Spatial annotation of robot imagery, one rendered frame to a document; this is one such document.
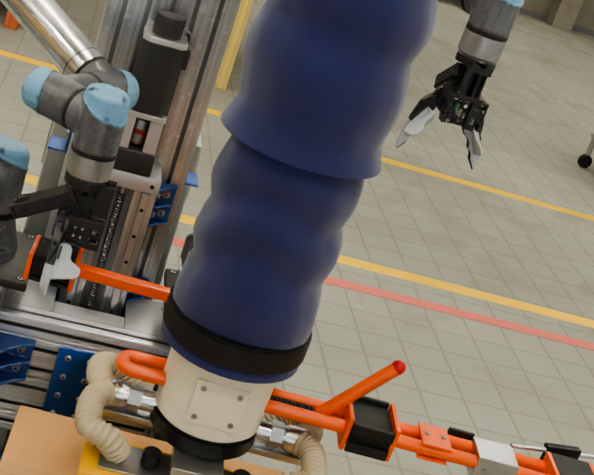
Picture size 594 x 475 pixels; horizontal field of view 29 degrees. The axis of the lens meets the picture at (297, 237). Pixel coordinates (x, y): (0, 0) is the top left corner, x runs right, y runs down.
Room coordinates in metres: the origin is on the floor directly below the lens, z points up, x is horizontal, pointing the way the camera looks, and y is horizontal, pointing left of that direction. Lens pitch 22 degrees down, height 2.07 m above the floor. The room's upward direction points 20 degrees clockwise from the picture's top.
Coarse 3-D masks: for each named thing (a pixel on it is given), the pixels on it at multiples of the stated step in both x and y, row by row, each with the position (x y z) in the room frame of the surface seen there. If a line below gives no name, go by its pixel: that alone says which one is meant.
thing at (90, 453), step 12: (84, 444) 1.44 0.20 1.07; (84, 456) 1.40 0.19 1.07; (96, 456) 1.41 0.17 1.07; (132, 456) 1.44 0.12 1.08; (144, 456) 1.42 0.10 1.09; (156, 456) 1.42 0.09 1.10; (168, 456) 1.47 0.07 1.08; (84, 468) 1.37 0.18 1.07; (96, 468) 1.38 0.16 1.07; (108, 468) 1.39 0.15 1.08; (120, 468) 1.40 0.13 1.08; (132, 468) 1.41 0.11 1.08; (144, 468) 1.42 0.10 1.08; (156, 468) 1.43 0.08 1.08; (168, 468) 1.44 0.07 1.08; (240, 468) 1.47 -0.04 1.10
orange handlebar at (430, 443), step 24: (120, 288) 1.75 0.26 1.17; (144, 288) 1.76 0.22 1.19; (168, 288) 1.78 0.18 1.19; (120, 360) 1.50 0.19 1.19; (144, 360) 1.53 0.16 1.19; (288, 408) 1.53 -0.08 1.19; (408, 432) 1.60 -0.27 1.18; (432, 432) 1.61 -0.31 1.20; (432, 456) 1.57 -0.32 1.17; (456, 456) 1.57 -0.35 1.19; (528, 456) 1.65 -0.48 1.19
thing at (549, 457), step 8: (544, 456) 1.66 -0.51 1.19; (552, 456) 1.65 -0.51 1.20; (560, 456) 1.66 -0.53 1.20; (552, 464) 1.62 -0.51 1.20; (560, 464) 1.63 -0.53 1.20; (568, 464) 1.64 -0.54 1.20; (576, 464) 1.65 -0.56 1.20; (584, 464) 1.66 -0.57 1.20; (592, 464) 1.67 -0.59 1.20; (544, 472) 1.63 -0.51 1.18; (552, 472) 1.61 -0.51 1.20; (560, 472) 1.60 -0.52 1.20; (568, 472) 1.61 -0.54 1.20; (576, 472) 1.62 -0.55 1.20; (584, 472) 1.63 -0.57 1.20; (592, 472) 1.64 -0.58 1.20
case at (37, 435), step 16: (16, 416) 1.63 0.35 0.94; (32, 416) 1.64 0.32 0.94; (48, 416) 1.66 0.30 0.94; (64, 416) 1.68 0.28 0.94; (16, 432) 1.58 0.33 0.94; (32, 432) 1.60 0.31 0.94; (48, 432) 1.61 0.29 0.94; (64, 432) 1.63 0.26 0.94; (16, 448) 1.54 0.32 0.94; (32, 448) 1.56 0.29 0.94; (48, 448) 1.57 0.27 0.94; (64, 448) 1.59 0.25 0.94; (80, 448) 1.60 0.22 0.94; (160, 448) 1.68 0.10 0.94; (0, 464) 1.49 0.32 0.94; (16, 464) 1.50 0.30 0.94; (32, 464) 1.52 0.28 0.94; (48, 464) 1.53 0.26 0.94; (64, 464) 1.55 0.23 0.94; (224, 464) 1.70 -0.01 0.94; (240, 464) 1.72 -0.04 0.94
